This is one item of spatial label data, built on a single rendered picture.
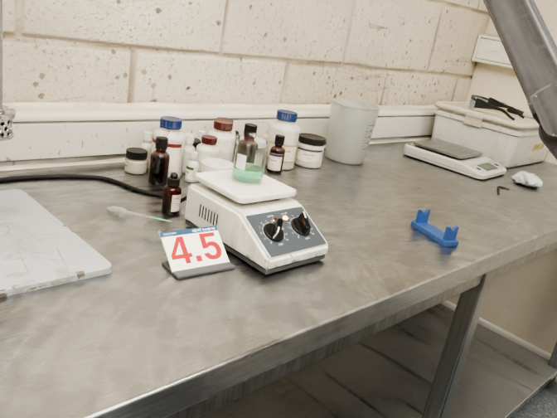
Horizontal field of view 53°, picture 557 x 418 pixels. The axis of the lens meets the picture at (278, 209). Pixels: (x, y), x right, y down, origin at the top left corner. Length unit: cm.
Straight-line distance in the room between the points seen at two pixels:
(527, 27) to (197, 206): 52
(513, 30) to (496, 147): 106
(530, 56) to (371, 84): 102
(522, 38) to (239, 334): 52
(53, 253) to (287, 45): 90
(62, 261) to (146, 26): 61
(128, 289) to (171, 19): 69
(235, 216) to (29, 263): 27
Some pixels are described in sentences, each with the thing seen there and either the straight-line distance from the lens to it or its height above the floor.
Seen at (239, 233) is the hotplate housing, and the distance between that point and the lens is 81.
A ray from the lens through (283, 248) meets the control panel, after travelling 80.
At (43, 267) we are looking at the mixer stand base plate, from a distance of 74.
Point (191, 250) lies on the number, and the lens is 78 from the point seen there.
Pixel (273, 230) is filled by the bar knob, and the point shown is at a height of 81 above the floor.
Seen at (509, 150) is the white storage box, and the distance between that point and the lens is 187.
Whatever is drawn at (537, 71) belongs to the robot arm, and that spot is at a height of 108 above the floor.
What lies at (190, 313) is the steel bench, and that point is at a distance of 68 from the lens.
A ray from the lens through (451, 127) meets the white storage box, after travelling 194.
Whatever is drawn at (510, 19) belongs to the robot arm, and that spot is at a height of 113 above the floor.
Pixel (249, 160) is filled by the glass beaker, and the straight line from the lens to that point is 85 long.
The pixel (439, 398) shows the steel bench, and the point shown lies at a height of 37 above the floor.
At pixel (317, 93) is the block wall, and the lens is 160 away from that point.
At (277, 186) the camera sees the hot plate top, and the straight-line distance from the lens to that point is 88.
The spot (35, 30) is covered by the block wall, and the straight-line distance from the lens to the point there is 112.
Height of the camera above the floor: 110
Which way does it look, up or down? 19 degrees down
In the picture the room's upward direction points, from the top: 10 degrees clockwise
